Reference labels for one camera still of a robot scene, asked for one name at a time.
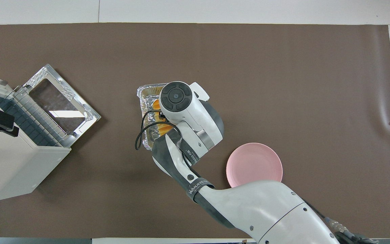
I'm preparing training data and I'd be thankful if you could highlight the golden ridged bread loaf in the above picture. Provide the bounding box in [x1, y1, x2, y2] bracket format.
[152, 99, 172, 137]

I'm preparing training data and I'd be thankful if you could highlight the aluminium foil tray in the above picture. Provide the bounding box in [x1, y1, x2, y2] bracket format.
[137, 83, 170, 151]

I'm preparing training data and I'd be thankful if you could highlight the white toaster oven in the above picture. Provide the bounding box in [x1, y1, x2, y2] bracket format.
[0, 72, 72, 203]

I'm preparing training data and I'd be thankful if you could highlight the glass oven door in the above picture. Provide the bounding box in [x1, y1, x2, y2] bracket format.
[23, 64, 102, 148]

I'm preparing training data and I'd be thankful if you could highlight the pink round plate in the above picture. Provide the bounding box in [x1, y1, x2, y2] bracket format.
[226, 143, 283, 189]

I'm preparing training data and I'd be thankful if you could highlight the brown table mat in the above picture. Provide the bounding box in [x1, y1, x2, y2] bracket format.
[0, 23, 390, 239]

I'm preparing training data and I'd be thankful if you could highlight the metal oven wire rack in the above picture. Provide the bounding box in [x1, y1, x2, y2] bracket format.
[12, 85, 71, 148]

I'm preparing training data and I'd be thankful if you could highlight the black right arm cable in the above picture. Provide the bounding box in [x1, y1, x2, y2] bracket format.
[317, 207, 378, 244]

